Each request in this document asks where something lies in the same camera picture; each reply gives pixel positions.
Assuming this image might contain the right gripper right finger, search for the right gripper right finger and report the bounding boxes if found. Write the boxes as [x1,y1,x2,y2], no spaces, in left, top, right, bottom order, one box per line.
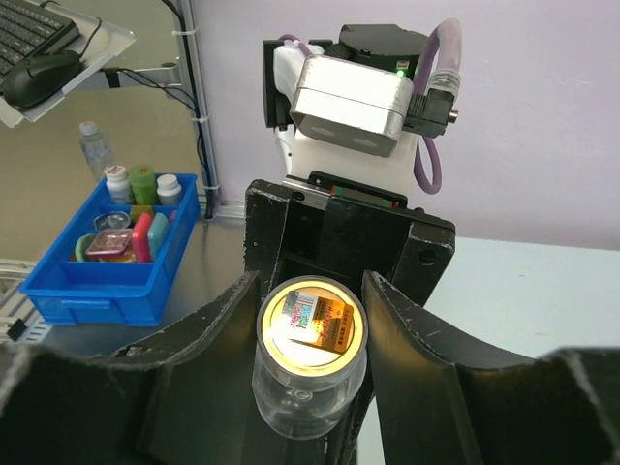
[362,272,619,464]

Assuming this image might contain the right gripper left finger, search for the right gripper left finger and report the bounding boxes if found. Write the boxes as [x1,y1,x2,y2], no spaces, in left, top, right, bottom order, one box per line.
[1,272,260,464]

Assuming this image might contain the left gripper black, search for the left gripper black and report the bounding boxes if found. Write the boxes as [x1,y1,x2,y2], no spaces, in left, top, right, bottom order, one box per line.
[244,170,456,305]

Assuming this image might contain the gold bottle lid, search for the gold bottle lid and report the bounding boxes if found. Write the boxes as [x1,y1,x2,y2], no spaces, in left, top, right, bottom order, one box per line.
[257,275,368,382]

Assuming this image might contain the clear pill bottle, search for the clear pill bottle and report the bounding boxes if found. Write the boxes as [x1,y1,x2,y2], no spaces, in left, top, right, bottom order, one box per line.
[252,275,368,440]

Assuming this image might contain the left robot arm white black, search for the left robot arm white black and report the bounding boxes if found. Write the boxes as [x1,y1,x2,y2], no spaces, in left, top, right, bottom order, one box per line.
[244,19,462,305]

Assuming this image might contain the blue plastic storage bin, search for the blue plastic storage bin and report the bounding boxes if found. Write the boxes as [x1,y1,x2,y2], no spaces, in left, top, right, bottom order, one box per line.
[20,173,201,326]

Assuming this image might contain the white medicine bottle plain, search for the white medicine bottle plain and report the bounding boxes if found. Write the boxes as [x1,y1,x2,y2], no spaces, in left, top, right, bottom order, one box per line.
[156,173,183,206]

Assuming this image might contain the green medicine bottle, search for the green medicine bottle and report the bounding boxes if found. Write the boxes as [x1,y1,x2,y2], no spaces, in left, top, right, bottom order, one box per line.
[129,165,159,205]

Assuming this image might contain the white medicine bottle red label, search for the white medicine bottle red label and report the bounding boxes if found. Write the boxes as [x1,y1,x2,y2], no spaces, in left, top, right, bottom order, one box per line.
[104,165,135,204]

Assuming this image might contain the clear water bottle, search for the clear water bottle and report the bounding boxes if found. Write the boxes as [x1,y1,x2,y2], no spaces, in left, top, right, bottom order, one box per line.
[79,121,115,183]

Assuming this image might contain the black computer mouse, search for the black computer mouse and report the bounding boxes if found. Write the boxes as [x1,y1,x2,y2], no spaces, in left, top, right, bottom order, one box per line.
[2,50,82,109]

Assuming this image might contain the black keyboard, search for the black keyboard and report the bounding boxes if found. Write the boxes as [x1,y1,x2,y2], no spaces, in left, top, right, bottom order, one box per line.
[0,0,80,80]

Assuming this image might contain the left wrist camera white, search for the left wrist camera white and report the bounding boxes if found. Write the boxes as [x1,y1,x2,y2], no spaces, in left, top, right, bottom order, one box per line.
[272,44,419,195]

